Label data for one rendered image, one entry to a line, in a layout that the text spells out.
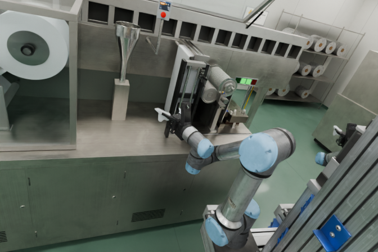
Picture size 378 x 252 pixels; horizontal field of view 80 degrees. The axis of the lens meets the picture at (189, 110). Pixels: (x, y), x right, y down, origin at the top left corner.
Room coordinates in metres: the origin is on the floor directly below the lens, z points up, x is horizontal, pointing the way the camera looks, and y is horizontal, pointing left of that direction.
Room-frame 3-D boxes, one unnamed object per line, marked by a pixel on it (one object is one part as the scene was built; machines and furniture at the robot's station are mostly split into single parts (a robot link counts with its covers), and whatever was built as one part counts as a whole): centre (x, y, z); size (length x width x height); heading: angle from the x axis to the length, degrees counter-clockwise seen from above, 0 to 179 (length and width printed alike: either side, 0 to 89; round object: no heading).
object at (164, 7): (1.31, 0.28, 1.66); 0.07 x 0.07 x 0.10; 12
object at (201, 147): (0.82, -0.09, 1.21); 0.11 x 0.08 x 0.09; 45
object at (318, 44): (5.08, -2.12, 0.93); 1.83 x 0.53 x 1.85; 117
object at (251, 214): (0.72, -0.37, 0.98); 0.13 x 0.12 x 0.14; 135
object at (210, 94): (1.59, -0.06, 1.18); 0.26 x 0.12 x 0.12; 27
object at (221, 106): (1.48, -0.21, 1.05); 0.06 x 0.05 x 0.31; 27
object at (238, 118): (1.76, -0.31, 1.00); 0.40 x 0.16 x 0.06; 27
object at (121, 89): (1.30, 0.47, 1.19); 0.14 x 0.14 x 0.57
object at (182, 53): (1.52, 0.14, 1.17); 0.34 x 0.05 x 0.54; 27
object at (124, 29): (1.30, 0.47, 1.50); 0.14 x 0.14 x 0.06
